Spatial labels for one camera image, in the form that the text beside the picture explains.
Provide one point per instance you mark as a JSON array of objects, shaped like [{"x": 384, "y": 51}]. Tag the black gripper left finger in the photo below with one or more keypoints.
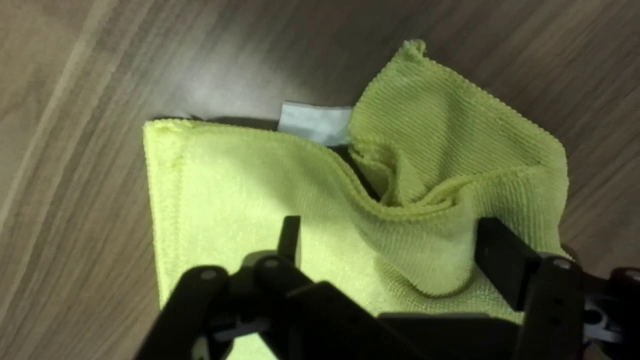
[{"x": 211, "y": 309}]

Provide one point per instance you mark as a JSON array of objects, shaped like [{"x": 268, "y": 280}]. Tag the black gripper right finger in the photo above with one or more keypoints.
[{"x": 565, "y": 309}]

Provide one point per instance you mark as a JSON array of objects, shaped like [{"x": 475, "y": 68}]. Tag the yellow towel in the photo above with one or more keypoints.
[{"x": 389, "y": 219}]

